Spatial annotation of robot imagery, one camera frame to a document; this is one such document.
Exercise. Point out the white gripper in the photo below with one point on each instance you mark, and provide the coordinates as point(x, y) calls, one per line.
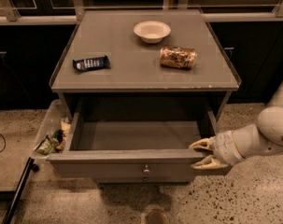
point(225, 147)

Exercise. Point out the grey top drawer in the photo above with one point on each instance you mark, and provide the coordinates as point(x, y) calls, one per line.
point(110, 138)

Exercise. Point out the grey drawer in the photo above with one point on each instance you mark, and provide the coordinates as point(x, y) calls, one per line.
point(110, 138)
point(129, 180)

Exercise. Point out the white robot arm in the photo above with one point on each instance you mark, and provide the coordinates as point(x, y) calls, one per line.
point(262, 138)

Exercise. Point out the grey three-drawer cabinet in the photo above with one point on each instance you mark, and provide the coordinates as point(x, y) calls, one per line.
point(135, 72)

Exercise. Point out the grey bottom drawer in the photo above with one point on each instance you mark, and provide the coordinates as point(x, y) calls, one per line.
point(129, 180)

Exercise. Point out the crushed orange drink can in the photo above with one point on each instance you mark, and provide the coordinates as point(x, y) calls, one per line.
point(177, 57)

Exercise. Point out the white paper bowl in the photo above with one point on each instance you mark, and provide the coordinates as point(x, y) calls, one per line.
point(152, 32)

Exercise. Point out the dark blue snack wrapper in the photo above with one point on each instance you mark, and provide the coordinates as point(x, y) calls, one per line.
point(90, 64)

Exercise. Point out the clear plastic storage bin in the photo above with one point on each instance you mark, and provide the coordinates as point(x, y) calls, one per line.
point(54, 125)

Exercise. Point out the green snack bag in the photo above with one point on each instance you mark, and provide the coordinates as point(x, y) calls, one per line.
point(47, 146)

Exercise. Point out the black metal bar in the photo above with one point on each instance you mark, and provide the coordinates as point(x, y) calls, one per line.
point(18, 191)

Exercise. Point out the white railing frame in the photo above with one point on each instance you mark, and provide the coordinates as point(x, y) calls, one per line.
point(73, 11)

